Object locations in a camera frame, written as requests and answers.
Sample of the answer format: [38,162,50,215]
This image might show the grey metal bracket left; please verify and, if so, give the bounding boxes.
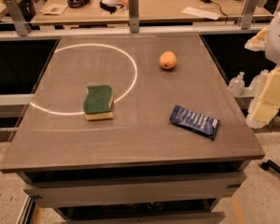
[3,0,31,36]

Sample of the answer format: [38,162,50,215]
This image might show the green yellow sponge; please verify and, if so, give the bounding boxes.
[83,85,113,120]

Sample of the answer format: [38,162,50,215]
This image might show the white paper sheet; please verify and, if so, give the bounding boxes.
[182,7,220,21]

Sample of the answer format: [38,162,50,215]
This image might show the small paper card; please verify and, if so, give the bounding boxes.
[42,4,67,16]

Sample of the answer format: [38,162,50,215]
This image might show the orange fruit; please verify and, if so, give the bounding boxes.
[159,51,177,70]

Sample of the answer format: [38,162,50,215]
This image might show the clear plastic bottle right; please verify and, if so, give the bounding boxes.
[249,69,269,95]

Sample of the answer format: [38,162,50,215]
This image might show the blue snack packet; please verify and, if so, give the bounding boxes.
[169,105,220,140]

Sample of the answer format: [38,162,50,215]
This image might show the grey metal bracket right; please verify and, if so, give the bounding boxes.
[237,0,259,30]

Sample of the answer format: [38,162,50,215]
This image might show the grey metal bracket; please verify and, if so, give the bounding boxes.
[3,0,31,36]
[129,0,139,33]
[237,0,259,30]

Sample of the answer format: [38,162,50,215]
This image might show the grey metal bracket middle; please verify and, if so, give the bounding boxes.
[129,0,139,33]

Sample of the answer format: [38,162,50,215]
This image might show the clear plastic bottle left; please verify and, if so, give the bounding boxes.
[228,72,245,96]

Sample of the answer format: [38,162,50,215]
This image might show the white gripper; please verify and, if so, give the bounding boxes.
[245,11,280,129]

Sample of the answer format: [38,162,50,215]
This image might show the grey table drawer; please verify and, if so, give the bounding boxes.
[24,172,245,208]

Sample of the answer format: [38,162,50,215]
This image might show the clear plastic bottle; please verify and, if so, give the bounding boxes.
[249,69,269,95]
[228,72,245,96]

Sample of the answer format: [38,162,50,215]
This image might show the black sunglasses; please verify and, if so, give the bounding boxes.
[100,1,124,14]

